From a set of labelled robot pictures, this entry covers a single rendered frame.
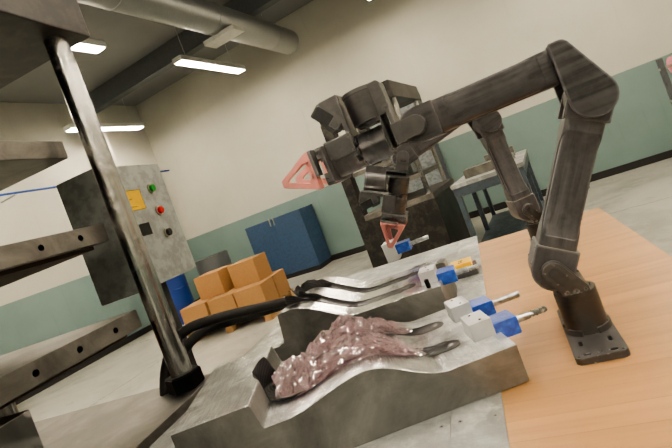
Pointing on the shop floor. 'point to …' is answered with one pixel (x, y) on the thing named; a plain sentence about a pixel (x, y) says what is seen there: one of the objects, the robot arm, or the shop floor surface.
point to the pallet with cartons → (237, 289)
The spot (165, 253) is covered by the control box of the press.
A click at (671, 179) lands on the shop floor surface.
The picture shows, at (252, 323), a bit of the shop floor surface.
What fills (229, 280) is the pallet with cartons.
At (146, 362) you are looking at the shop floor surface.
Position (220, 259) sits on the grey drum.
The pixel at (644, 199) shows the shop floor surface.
